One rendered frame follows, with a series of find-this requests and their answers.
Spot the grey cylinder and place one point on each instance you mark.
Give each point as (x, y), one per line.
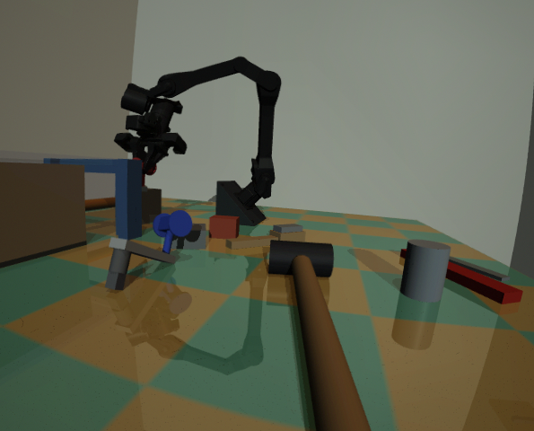
(425, 270)

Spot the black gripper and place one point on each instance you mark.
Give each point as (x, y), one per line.
(158, 146)

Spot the black mallet with brown handle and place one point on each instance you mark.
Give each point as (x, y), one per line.
(335, 400)

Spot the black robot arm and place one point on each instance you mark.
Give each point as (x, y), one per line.
(139, 100)

